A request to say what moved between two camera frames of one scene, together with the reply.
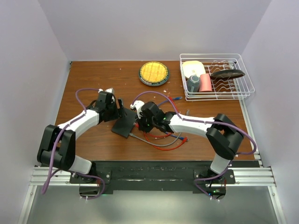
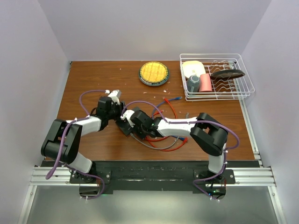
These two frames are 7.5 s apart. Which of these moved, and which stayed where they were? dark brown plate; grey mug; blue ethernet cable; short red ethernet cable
Moved: short red ethernet cable
Stayed: grey mug; blue ethernet cable; dark brown plate
